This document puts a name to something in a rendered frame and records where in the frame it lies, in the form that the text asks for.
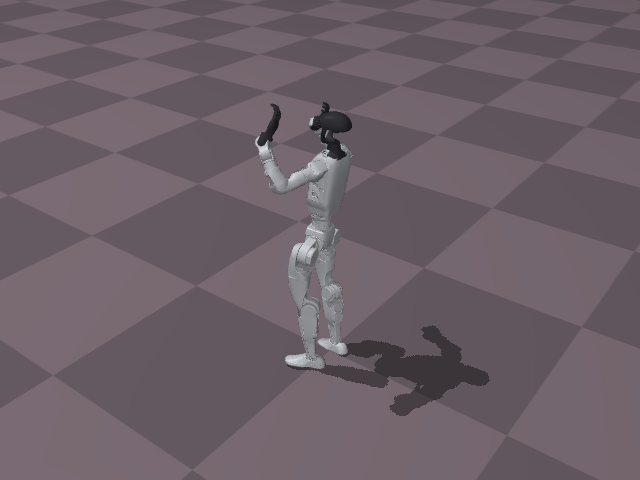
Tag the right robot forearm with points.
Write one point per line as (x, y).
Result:
(318, 132)

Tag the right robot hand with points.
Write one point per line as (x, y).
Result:
(316, 124)

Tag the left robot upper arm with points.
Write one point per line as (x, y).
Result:
(311, 172)

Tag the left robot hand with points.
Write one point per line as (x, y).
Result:
(272, 127)

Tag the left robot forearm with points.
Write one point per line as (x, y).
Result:
(270, 166)

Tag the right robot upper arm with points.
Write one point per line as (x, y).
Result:
(345, 147)

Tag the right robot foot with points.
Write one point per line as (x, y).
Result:
(339, 348)

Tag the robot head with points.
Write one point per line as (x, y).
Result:
(334, 122)

